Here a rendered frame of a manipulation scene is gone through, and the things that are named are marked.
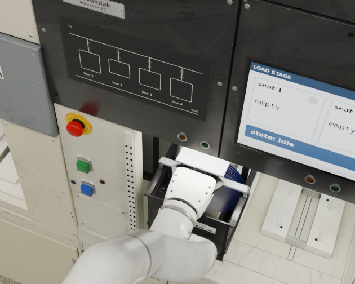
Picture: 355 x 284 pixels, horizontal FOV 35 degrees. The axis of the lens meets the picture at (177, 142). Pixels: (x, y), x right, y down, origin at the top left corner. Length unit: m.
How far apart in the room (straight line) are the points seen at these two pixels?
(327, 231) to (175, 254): 0.74
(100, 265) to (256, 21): 0.44
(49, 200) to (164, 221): 0.53
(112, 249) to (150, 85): 0.37
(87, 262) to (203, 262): 0.34
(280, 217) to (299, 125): 0.70
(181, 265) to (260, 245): 0.63
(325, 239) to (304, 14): 0.95
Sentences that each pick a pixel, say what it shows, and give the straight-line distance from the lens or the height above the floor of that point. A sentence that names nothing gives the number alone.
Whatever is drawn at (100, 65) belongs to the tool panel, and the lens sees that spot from 1.12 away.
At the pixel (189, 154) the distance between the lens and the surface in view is 1.34.
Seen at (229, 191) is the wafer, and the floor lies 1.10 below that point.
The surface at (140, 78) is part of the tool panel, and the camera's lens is 1.09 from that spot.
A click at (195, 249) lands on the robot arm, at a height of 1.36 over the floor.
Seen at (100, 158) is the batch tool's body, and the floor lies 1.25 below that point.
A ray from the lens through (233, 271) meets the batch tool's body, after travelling 1.64.
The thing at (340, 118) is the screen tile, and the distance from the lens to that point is 1.00.
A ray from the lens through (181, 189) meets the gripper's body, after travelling 1.27.
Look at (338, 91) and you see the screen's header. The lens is 0.96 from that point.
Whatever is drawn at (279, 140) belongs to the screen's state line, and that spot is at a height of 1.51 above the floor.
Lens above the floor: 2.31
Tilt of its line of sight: 50 degrees down
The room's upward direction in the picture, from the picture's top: 3 degrees clockwise
